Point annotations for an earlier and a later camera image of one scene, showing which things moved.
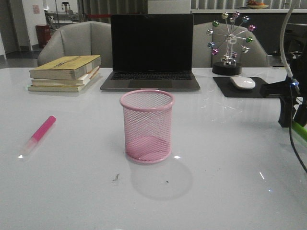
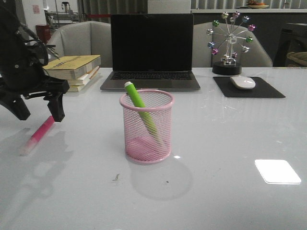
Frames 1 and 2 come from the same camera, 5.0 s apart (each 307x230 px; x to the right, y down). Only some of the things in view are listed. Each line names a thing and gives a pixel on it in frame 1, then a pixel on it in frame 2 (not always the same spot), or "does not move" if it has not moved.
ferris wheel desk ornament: [228, 40] does not move
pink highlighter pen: [38, 136] does not move
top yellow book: [67, 67] does not move
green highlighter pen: [299, 129] -> [142, 109]
